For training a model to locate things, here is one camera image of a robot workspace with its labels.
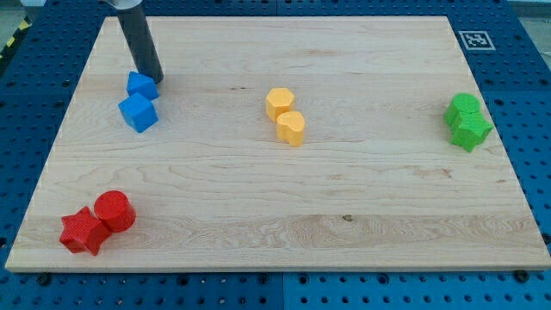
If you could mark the blue pentagon block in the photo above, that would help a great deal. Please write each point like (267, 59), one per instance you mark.
(141, 84)

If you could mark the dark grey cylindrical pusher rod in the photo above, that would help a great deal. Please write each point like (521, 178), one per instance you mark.
(139, 39)

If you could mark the white fiducial marker tag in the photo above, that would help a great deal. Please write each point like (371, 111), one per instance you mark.
(476, 40)

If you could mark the green star block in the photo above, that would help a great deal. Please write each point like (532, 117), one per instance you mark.
(469, 130)

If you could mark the yellow heart block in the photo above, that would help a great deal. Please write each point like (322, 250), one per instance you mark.
(290, 127)

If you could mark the blue cube block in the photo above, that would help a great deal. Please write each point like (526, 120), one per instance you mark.
(138, 112)

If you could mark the yellow hexagon block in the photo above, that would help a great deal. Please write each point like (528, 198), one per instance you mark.
(279, 101)

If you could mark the wooden board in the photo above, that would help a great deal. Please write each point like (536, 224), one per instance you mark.
(375, 186)

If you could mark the green cylinder block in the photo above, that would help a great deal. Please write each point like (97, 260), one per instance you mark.
(461, 103)

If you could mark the white rod mount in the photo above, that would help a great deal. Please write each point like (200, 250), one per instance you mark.
(123, 4)

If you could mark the red cylinder block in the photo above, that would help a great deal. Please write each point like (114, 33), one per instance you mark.
(114, 210)

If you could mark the red star block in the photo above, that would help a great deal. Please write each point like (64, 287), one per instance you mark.
(82, 231)

